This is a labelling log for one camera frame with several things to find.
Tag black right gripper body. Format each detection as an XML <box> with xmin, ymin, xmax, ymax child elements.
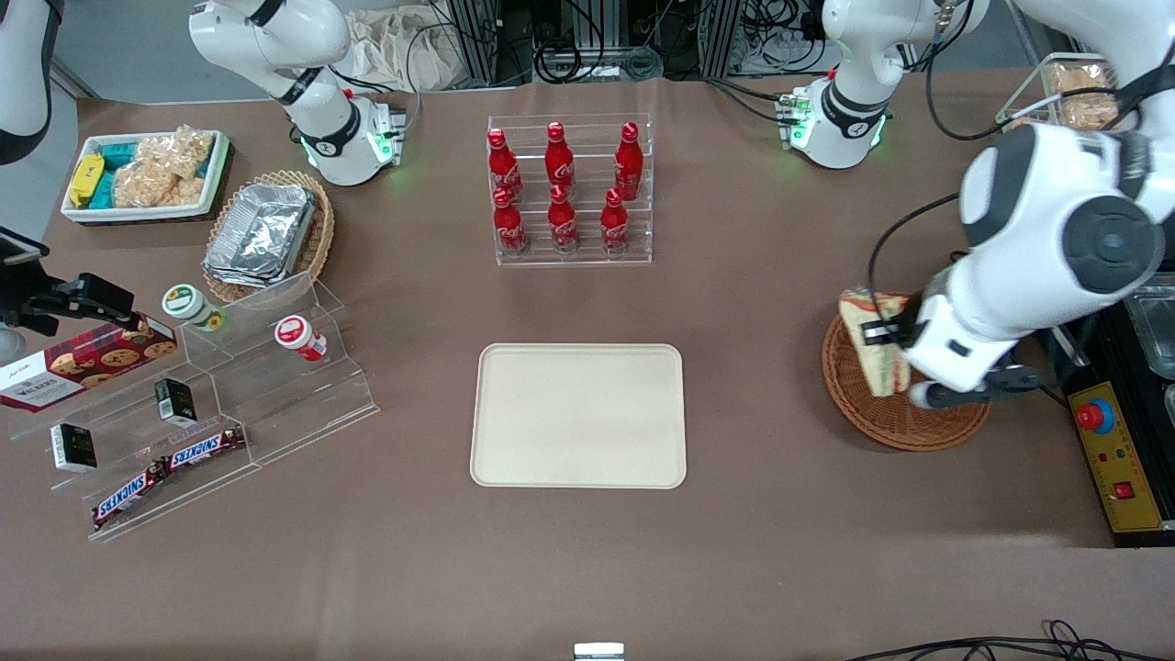
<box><xmin>0</xmin><ymin>272</ymin><xmax>58</xmax><ymax>337</ymax></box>

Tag triangle sandwich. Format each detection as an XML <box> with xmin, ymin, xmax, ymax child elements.
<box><xmin>838</xmin><ymin>286</ymin><xmax>912</xmax><ymax>398</ymax></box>

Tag round brown wicker basket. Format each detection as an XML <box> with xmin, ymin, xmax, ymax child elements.
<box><xmin>821</xmin><ymin>312</ymin><xmax>992</xmax><ymax>453</ymax></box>

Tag oval light wicker basket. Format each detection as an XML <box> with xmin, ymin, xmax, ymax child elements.
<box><xmin>200</xmin><ymin>169</ymin><xmax>336</xmax><ymax>306</ymax></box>

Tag beige rectangular tray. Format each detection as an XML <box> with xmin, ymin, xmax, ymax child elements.
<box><xmin>469</xmin><ymin>342</ymin><xmax>688</xmax><ymax>490</ymax></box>

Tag red tartan cookie box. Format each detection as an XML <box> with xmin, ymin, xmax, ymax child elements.
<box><xmin>0</xmin><ymin>315</ymin><xmax>179</xmax><ymax>414</ymax></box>

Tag green lid snack cup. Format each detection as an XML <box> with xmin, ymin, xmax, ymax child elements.
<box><xmin>162</xmin><ymin>284</ymin><xmax>228</xmax><ymax>333</ymax></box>

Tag white rectangular snack bin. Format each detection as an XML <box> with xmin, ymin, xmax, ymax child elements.
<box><xmin>60</xmin><ymin>129</ymin><xmax>232</xmax><ymax>225</ymax></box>

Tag clear rice cracker bag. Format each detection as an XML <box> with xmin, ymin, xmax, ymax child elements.
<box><xmin>112</xmin><ymin>158</ymin><xmax>205</xmax><ymax>209</ymax></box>
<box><xmin>138</xmin><ymin>124</ymin><xmax>215</xmax><ymax>180</ymax></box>

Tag yellow snack packet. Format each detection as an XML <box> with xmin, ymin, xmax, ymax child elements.
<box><xmin>68</xmin><ymin>153</ymin><xmax>106</xmax><ymax>208</ymax></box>

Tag small black box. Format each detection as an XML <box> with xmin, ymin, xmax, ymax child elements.
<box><xmin>153</xmin><ymin>377</ymin><xmax>198</xmax><ymax>427</ymax></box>
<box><xmin>49</xmin><ymin>422</ymin><xmax>98</xmax><ymax>474</ymax></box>

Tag aluminium foil lidded container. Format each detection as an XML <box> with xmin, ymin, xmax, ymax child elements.
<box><xmin>203</xmin><ymin>182</ymin><xmax>319</xmax><ymax>289</ymax></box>

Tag brown Snickers bar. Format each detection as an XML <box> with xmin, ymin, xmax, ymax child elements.
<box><xmin>90</xmin><ymin>459</ymin><xmax>171</xmax><ymax>532</ymax></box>
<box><xmin>163</xmin><ymin>426</ymin><xmax>249</xmax><ymax>471</ymax></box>

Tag red lid snack cup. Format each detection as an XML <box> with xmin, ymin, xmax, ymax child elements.
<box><xmin>274</xmin><ymin>315</ymin><xmax>329</xmax><ymax>363</ymax></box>

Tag clear acrylic step display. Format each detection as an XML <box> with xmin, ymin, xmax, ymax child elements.
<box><xmin>9</xmin><ymin>271</ymin><xmax>381</xmax><ymax>544</ymax></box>

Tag yellow emergency stop panel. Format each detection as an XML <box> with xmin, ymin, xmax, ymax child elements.
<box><xmin>1068</xmin><ymin>381</ymin><xmax>1167</xmax><ymax>533</ymax></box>

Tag clear plastic container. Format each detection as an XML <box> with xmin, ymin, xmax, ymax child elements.
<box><xmin>1125</xmin><ymin>285</ymin><xmax>1175</xmax><ymax>379</ymax></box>

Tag clear acrylic bottle rack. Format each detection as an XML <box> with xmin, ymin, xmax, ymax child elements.
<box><xmin>487</xmin><ymin>113</ymin><xmax>655</xmax><ymax>268</ymax></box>

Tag black equipment platform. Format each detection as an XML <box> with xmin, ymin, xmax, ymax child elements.
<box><xmin>1046</xmin><ymin>275</ymin><xmax>1175</xmax><ymax>549</ymax></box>

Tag red cola bottle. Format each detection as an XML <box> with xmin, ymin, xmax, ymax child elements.
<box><xmin>492</xmin><ymin>187</ymin><xmax>530</xmax><ymax>256</ymax></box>
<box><xmin>600</xmin><ymin>187</ymin><xmax>631</xmax><ymax>253</ymax></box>
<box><xmin>614</xmin><ymin>121</ymin><xmax>644</xmax><ymax>201</ymax></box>
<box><xmin>545</xmin><ymin>121</ymin><xmax>577</xmax><ymax>198</ymax></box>
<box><xmin>486</xmin><ymin>128</ymin><xmax>524</xmax><ymax>203</ymax></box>
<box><xmin>547</xmin><ymin>185</ymin><xmax>580</xmax><ymax>253</ymax></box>

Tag clear bagged cracker snack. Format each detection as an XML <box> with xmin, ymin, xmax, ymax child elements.
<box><xmin>1063</xmin><ymin>95</ymin><xmax>1123</xmax><ymax>131</ymax></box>
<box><xmin>1046</xmin><ymin>62</ymin><xmax>1113</xmax><ymax>97</ymax></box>

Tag beige cloth bag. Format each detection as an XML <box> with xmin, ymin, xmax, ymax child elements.
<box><xmin>344</xmin><ymin>7</ymin><xmax>460</xmax><ymax>93</ymax></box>

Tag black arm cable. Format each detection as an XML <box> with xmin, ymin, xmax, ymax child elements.
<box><xmin>866</xmin><ymin>0</ymin><xmax>1175</xmax><ymax>308</ymax></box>

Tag dark left wrist camera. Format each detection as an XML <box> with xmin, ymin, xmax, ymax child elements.
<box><xmin>957</xmin><ymin>364</ymin><xmax>1044</xmax><ymax>407</ymax></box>

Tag white wire basket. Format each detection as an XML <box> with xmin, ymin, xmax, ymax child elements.
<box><xmin>996</xmin><ymin>52</ymin><xmax>1130</xmax><ymax>134</ymax></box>

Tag black floor cables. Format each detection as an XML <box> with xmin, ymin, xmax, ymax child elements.
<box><xmin>845</xmin><ymin>620</ymin><xmax>1175</xmax><ymax>661</ymax></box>

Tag aluminium frame rack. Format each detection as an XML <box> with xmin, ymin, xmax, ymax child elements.
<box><xmin>441</xmin><ymin>0</ymin><xmax>827</xmax><ymax>88</ymax></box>

